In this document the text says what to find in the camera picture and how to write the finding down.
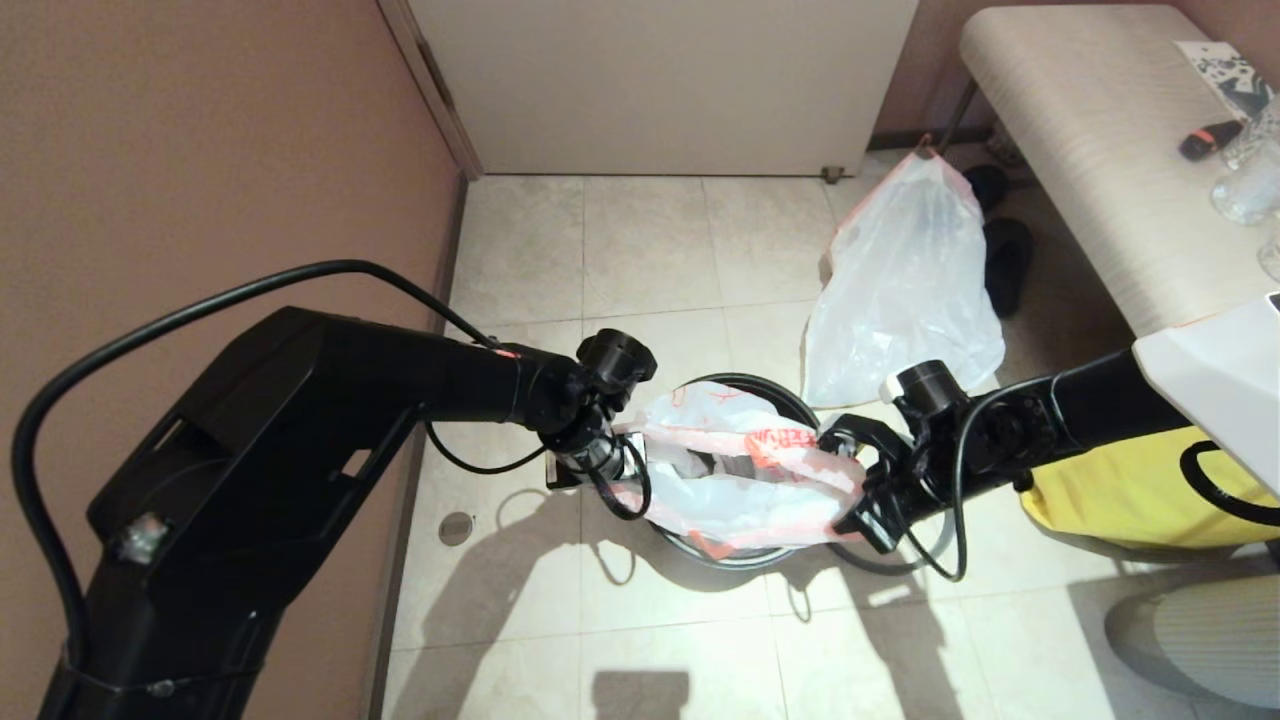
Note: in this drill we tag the black trash bin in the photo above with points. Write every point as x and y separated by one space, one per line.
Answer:
760 383

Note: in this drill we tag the translucent white trash bag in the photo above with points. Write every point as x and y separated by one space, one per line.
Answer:
740 490

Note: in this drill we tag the grey ribbed rounded object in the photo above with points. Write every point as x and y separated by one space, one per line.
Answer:
1190 650

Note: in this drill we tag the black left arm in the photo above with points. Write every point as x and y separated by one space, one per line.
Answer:
300 450

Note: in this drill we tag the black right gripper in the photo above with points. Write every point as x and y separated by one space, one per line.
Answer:
915 490

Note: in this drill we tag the beige door frame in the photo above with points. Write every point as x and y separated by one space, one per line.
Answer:
435 100

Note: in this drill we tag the small clear glass cup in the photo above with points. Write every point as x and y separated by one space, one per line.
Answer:
1272 258

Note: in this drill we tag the small silver wrist camera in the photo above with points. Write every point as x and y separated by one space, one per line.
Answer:
878 530
560 475

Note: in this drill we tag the black slipper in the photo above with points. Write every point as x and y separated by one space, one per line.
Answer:
990 186
1010 265

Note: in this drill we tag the black and orange remote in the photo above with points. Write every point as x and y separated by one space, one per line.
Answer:
1212 140

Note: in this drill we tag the black and white brochure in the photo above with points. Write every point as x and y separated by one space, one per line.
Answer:
1232 75

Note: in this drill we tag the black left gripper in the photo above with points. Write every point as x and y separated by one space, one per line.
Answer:
592 455

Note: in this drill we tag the beige bench with metal legs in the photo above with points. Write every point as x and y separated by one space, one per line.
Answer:
1100 150

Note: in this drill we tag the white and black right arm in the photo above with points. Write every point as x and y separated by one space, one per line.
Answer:
1100 400

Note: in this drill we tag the white door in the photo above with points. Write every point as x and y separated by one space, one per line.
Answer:
660 90

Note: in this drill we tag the yellow bag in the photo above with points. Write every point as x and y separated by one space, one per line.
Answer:
1120 500

